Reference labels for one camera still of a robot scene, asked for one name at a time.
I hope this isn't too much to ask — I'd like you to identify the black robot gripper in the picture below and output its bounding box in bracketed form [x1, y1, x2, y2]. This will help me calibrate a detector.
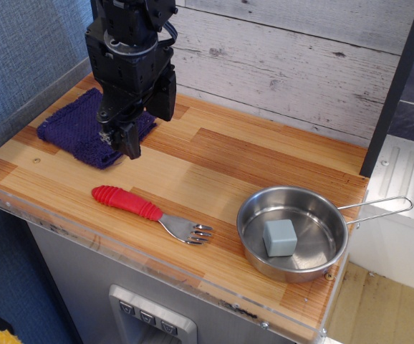
[85, 20, 176, 159]

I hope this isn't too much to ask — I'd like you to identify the grey square block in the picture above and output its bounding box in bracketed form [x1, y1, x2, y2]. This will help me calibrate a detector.
[263, 219, 297, 257]

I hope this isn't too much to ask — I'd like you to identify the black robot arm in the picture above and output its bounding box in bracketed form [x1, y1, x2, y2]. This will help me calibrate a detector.
[85, 1, 178, 159]

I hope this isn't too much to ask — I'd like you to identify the purple folded cloth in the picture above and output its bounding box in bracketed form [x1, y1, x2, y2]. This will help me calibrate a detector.
[36, 87, 158, 171]

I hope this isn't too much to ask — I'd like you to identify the silver button panel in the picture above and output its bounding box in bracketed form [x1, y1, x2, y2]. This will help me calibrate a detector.
[109, 285, 198, 343]

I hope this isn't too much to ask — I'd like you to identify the small steel pan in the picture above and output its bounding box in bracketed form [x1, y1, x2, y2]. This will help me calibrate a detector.
[236, 184, 414, 284]

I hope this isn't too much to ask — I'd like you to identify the yellow object bottom left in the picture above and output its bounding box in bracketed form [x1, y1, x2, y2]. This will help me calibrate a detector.
[0, 330, 22, 344]

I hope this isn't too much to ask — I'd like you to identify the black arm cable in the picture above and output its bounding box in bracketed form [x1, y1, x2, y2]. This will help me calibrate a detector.
[156, 21, 179, 49]

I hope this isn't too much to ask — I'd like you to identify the red handled metal fork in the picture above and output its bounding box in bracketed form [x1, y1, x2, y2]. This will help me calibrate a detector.
[91, 186, 213, 245]

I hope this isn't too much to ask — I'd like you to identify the black right post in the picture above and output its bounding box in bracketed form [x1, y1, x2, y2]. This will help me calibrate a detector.
[360, 20, 414, 178]

